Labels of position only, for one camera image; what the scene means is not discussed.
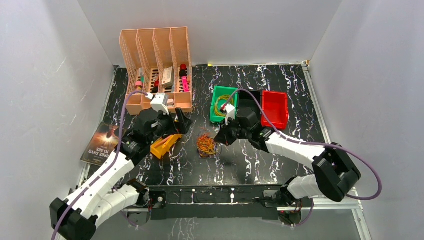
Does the dark illustrated book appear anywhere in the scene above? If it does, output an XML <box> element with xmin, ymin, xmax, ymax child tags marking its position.
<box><xmin>80</xmin><ymin>122</ymin><xmax>120</xmax><ymax>166</ymax></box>

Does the red black stamp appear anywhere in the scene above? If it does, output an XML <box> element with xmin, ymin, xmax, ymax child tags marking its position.
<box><xmin>179</xmin><ymin>64</ymin><xmax>188</xmax><ymax>78</ymax></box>

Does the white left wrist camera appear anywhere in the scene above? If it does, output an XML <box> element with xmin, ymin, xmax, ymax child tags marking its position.
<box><xmin>146</xmin><ymin>93</ymin><xmax>170</xmax><ymax>115</ymax></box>

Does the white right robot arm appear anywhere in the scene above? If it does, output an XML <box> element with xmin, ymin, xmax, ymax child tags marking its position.
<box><xmin>214</xmin><ymin>104</ymin><xmax>362</xmax><ymax>207</ymax></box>

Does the red plastic bin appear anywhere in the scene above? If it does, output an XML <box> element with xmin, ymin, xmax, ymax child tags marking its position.
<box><xmin>261</xmin><ymin>90</ymin><xmax>289</xmax><ymax>130</ymax></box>

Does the orange cable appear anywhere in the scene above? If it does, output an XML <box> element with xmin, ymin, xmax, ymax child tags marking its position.
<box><xmin>196</xmin><ymin>133</ymin><xmax>220</xmax><ymax>159</ymax></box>

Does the pink highlighter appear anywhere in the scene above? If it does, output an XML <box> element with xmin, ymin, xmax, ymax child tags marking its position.
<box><xmin>181</xmin><ymin>76</ymin><xmax>190</xmax><ymax>92</ymax></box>

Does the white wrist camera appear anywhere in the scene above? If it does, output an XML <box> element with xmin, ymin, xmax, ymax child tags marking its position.
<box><xmin>146</xmin><ymin>93</ymin><xmax>170</xmax><ymax>115</ymax></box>
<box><xmin>221</xmin><ymin>103</ymin><xmax>236</xmax><ymax>126</ymax></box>

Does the yellow plastic bin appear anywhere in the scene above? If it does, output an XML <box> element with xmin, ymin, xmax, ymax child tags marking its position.
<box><xmin>150</xmin><ymin>134</ymin><xmax>183</xmax><ymax>159</ymax></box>

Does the white box in organizer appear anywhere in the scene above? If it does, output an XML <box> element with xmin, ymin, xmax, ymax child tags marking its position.
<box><xmin>161</xmin><ymin>66</ymin><xmax>175</xmax><ymax>88</ymax></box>

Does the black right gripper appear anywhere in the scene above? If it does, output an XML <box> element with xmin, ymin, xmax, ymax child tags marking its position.
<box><xmin>214</xmin><ymin>116</ymin><xmax>252</xmax><ymax>147</ymax></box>

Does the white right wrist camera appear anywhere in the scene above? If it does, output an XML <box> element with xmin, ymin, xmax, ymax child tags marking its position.
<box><xmin>221</xmin><ymin>103</ymin><xmax>236</xmax><ymax>126</ymax></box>

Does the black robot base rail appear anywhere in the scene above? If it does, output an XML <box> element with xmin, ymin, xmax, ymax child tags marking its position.
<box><xmin>123</xmin><ymin>184</ymin><xmax>314</xmax><ymax>228</ymax></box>

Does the peach desk file organizer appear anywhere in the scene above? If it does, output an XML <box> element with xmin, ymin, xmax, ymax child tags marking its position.
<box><xmin>119</xmin><ymin>26</ymin><xmax>194</xmax><ymax>115</ymax></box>

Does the green plastic bin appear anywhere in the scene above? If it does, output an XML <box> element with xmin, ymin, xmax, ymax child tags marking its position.
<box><xmin>209</xmin><ymin>85</ymin><xmax>237</xmax><ymax>123</ymax></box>

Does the black plastic bin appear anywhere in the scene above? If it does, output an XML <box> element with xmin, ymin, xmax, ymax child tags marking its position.
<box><xmin>236</xmin><ymin>90</ymin><xmax>262</xmax><ymax>117</ymax></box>

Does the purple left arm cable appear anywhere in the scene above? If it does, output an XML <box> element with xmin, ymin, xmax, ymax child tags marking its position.
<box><xmin>50</xmin><ymin>90</ymin><xmax>155</xmax><ymax>240</ymax></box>

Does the yellow cable coil in bin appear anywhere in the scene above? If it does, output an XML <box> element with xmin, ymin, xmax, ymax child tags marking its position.
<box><xmin>214</xmin><ymin>95</ymin><xmax>234</xmax><ymax>117</ymax></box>

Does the white stapler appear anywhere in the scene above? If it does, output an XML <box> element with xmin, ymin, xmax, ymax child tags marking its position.
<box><xmin>166</xmin><ymin>98</ymin><xmax>175</xmax><ymax>107</ymax></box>

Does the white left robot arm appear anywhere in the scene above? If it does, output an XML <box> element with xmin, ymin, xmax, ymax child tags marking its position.
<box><xmin>49</xmin><ymin>108</ymin><xmax>193</xmax><ymax>240</ymax></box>

